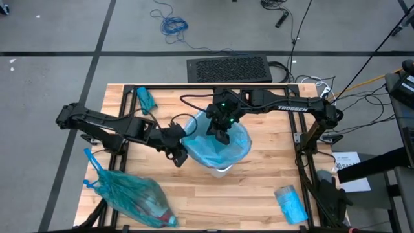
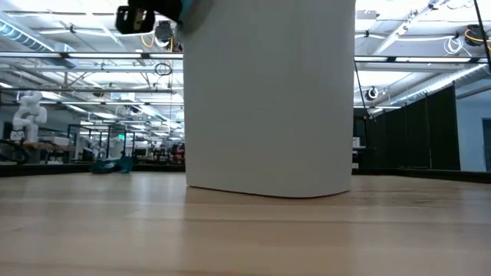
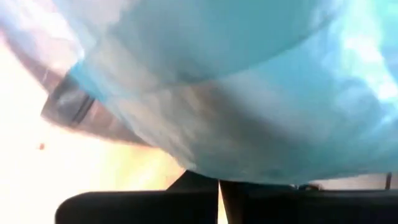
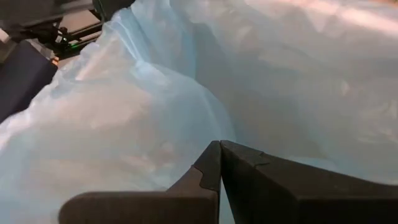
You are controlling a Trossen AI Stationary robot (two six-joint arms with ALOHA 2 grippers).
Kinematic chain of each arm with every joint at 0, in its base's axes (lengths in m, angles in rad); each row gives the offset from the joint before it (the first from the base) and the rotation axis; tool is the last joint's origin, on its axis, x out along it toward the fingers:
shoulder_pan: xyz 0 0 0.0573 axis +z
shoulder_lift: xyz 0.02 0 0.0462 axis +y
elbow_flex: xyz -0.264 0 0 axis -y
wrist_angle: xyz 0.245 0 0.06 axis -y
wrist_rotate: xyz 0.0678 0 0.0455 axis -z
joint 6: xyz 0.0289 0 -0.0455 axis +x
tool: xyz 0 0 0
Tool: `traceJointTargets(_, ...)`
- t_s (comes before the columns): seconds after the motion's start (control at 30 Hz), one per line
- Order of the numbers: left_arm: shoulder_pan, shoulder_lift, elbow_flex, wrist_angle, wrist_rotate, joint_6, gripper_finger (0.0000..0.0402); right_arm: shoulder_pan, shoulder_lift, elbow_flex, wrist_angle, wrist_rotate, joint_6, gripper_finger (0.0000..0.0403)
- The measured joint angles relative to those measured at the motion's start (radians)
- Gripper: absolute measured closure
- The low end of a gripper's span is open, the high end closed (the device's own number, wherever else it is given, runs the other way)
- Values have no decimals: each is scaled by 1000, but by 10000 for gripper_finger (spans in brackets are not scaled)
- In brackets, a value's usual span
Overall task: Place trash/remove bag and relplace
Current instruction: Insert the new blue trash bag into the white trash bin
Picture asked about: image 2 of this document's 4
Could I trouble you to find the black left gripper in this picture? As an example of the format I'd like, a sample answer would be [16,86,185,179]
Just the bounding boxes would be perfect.
[127,0,184,23]

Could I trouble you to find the light blue bag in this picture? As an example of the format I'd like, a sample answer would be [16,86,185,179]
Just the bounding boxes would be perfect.
[178,0,203,34]

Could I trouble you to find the white plastic trash bin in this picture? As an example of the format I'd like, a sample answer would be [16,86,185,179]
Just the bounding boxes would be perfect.
[183,0,356,199]

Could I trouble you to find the small crumpled teal bag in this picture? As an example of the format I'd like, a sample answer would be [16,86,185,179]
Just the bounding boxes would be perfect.
[90,156,134,176]

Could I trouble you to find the distant wooden workbench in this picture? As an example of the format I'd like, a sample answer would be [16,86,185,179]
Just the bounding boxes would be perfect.
[0,138,77,165]

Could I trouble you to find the black partition screen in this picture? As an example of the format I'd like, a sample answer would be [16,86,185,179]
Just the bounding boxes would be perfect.
[364,82,461,171]

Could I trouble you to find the yellow hanging cable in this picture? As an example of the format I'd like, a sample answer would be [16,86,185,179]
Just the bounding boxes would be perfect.
[140,33,157,49]

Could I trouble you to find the black hanging cable loop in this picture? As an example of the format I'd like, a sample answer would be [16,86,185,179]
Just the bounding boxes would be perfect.
[154,62,173,77]

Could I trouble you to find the ceiling light rail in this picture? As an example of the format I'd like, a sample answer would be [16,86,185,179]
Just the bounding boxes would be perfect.
[0,51,491,64]

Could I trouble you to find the silver ventilation duct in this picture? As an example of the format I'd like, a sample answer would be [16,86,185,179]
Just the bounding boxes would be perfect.
[0,21,77,70]
[377,63,491,107]

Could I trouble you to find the distant black shelving frame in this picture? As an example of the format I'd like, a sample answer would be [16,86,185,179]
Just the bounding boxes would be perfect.
[68,123,181,160]

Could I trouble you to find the thin black hanging cable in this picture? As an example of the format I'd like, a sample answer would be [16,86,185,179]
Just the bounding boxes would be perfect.
[473,0,491,72]
[353,61,370,116]

